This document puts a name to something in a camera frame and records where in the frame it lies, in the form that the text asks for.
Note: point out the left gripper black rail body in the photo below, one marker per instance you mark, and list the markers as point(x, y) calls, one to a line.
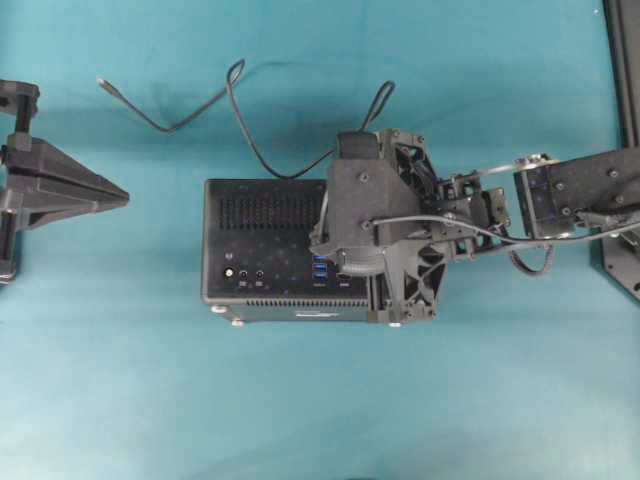
point(18, 99)

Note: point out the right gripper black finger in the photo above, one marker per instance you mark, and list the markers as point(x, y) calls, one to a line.
point(404, 158)
point(408, 287)

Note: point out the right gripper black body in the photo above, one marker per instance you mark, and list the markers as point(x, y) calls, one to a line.
point(458, 217)

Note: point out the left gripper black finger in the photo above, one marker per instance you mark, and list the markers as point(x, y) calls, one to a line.
point(37, 200)
point(46, 161)

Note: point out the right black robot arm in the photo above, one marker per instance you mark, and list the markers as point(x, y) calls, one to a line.
point(561, 202)

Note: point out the black mini PC box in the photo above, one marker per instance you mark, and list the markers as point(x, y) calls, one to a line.
point(257, 265)

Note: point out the grey wrist camera housing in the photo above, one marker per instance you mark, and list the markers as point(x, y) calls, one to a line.
point(364, 184)

